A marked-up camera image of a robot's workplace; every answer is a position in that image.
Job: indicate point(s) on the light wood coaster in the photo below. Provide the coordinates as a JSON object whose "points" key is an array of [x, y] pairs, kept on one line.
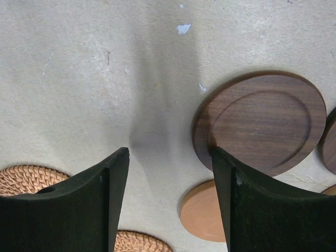
{"points": [[200, 213], [330, 191]]}

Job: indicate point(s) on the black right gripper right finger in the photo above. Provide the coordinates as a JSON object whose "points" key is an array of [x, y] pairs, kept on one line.
{"points": [[261, 213]]}

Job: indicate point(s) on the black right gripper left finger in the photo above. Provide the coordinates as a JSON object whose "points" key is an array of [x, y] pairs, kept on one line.
{"points": [[80, 213]]}

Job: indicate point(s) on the dark walnut coaster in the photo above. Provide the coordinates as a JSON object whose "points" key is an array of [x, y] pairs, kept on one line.
{"points": [[327, 144], [270, 120]]}

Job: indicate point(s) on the woven rattan coaster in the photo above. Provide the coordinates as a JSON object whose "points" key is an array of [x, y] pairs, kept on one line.
{"points": [[131, 241], [28, 179]]}

